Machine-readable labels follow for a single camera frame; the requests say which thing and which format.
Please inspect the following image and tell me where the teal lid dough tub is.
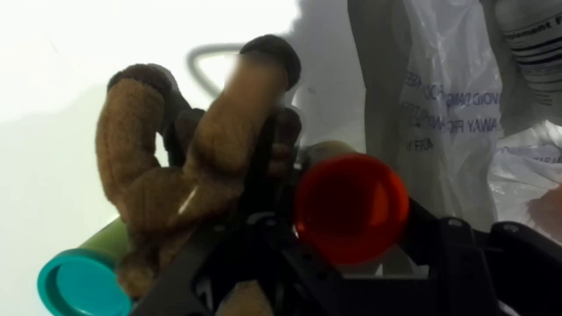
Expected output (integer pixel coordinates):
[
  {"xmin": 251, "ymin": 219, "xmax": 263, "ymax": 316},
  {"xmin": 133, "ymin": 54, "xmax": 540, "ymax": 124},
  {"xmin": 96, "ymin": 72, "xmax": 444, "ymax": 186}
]
[{"xmin": 35, "ymin": 215, "xmax": 136, "ymax": 316}]

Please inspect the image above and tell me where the orange lid dough tub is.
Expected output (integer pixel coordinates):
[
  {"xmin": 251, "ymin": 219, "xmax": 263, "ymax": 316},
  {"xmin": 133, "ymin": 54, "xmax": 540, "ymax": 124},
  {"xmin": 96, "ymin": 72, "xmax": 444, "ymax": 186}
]
[{"xmin": 293, "ymin": 152, "xmax": 410, "ymax": 268}]

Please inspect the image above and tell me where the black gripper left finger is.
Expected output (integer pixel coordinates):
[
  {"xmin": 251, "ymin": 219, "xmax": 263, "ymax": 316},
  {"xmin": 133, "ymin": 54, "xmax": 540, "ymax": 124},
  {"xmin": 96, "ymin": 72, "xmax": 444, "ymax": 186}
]
[{"xmin": 133, "ymin": 112, "xmax": 305, "ymax": 316}]

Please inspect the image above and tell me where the white plastic bag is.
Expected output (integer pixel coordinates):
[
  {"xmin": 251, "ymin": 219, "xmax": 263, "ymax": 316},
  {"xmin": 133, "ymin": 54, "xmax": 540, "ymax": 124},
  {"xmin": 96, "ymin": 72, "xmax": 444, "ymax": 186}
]
[{"xmin": 291, "ymin": 0, "xmax": 562, "ymax": 235}]

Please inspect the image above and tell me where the brown plush toy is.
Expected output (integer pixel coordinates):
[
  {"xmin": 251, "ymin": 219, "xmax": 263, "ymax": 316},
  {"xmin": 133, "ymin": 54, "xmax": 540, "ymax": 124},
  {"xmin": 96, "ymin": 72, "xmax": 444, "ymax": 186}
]
[{"xmin": 94, "ymin": 33, "xmax": 305, "ymax": 316}]

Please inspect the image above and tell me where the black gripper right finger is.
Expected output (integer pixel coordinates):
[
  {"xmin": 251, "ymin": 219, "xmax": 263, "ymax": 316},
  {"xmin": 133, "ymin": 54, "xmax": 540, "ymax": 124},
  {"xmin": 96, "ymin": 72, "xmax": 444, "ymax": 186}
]
[{"xmin": 379, "ymin": 198, "xmax": 562, "ymax": 316}]

